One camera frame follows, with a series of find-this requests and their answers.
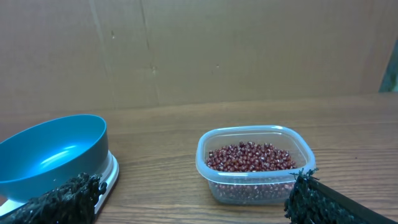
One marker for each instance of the clear plastic container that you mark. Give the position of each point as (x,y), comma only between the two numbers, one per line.
(253,188)

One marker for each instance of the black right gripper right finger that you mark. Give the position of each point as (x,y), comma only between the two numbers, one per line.
(312,202)

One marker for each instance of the red beans in container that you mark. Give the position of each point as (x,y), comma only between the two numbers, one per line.
(249,157)

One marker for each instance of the white digital kitchen scale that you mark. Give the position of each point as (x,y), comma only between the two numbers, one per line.
(109,171)

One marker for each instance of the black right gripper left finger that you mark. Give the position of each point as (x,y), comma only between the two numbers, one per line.
(71,203)

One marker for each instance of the teal plastic bowl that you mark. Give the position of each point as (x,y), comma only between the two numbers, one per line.
(45,156)

